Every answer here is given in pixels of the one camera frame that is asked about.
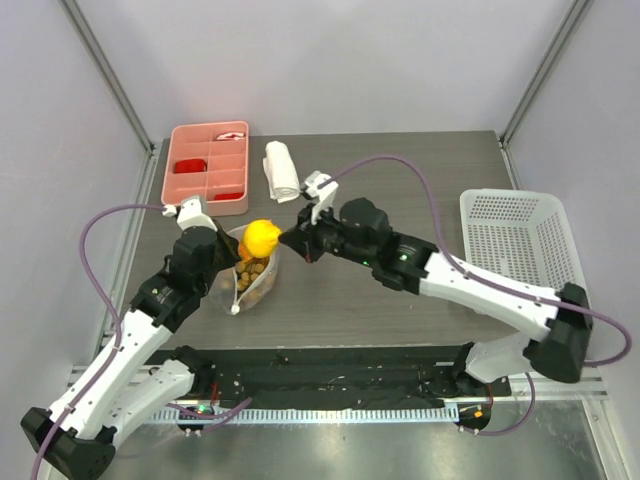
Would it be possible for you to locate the yellow fake pear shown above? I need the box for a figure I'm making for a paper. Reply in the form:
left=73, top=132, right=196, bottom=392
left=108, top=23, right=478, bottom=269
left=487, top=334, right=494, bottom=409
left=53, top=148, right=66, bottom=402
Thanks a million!
left=239, top=219, right=281, bottom=260

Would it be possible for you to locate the fake longan bunch with stem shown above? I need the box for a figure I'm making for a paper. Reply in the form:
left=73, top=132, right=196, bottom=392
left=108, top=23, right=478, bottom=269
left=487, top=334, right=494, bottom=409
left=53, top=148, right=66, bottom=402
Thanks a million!
left=232, top=257, right=275, bottom=313

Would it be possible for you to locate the polka dot zip top bag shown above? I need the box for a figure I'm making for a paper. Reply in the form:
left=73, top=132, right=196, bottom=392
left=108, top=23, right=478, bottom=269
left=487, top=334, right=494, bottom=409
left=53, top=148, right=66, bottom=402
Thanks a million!
left=208, top=247, right=280, bottom=315

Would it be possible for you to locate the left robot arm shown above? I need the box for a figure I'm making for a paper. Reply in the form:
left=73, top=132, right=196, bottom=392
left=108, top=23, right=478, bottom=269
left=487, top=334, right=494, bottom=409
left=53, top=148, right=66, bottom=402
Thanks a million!
left=20, top=227, right=240, bottom=479

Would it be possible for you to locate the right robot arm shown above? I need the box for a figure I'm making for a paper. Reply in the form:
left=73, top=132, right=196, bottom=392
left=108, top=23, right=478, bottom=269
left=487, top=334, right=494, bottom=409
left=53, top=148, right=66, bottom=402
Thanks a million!
left=279, top=198, right=593, bottom=395

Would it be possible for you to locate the rolled white towel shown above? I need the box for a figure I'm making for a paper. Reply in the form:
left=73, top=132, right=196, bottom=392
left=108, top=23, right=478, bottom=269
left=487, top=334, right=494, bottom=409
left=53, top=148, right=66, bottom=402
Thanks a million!
left=263, top=141, right=300, bottom=203

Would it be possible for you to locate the red item front compartment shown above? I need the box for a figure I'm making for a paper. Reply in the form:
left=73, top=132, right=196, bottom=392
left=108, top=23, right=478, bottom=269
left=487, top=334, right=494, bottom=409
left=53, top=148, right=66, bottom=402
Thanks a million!
left=213, top=192, right=245, bottom=202

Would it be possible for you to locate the pink compartment tray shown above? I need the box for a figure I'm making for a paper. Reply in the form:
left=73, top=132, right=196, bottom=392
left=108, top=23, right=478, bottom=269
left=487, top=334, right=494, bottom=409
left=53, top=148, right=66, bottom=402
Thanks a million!
left=161, top=121, right=249, bottom=217

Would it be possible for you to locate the red white item in tray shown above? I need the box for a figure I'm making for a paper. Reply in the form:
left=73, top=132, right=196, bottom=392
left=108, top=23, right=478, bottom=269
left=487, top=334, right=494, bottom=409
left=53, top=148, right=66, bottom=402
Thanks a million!
left=215, top=132, right=246, bottom=142

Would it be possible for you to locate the white perforated basket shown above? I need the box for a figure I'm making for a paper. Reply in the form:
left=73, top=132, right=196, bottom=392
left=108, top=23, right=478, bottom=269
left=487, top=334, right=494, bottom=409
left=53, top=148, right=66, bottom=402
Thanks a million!
left=459, top=189, right=587, bottom=291

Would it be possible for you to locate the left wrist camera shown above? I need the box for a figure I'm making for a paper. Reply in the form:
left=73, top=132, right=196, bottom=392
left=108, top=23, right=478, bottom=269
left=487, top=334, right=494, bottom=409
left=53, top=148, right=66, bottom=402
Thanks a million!
left=176, top=196, right=221, bottom=232

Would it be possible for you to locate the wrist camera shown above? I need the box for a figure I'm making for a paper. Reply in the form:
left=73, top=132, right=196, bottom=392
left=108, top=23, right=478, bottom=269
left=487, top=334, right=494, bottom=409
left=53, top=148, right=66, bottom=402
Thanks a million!
left=176, top=196, right=221, bottom=232
left=301, top=170, right=339, bottom=225

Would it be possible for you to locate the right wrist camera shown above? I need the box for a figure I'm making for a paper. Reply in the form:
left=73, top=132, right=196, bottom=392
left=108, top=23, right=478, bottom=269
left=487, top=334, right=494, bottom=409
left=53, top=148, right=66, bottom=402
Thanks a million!
left=301, top=170, right=339, bottom=225

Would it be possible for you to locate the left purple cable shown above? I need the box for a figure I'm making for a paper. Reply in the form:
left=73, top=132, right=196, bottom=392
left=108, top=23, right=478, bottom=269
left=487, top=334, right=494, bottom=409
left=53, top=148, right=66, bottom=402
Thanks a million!
left=30, top=203, right=254, bottom=480

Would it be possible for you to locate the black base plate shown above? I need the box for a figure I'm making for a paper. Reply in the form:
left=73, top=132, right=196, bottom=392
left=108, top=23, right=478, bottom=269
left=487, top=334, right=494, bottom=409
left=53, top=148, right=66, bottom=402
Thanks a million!
left=185, top=346, right=511, bottom=411

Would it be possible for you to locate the aluminium rail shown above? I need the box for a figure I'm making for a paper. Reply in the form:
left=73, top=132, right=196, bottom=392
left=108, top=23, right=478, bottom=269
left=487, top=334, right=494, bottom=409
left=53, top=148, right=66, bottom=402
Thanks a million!
left=64, top=359, right=609, bottom=426

